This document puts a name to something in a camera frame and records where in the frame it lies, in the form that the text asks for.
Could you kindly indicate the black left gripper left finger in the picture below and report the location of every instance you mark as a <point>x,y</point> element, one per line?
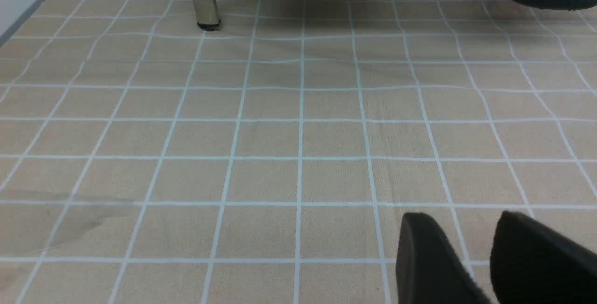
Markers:
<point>428,270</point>

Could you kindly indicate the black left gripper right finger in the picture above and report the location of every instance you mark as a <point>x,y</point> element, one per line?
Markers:
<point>530,263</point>

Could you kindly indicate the beige checkered floor mat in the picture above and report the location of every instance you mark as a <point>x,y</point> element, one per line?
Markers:
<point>145,161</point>

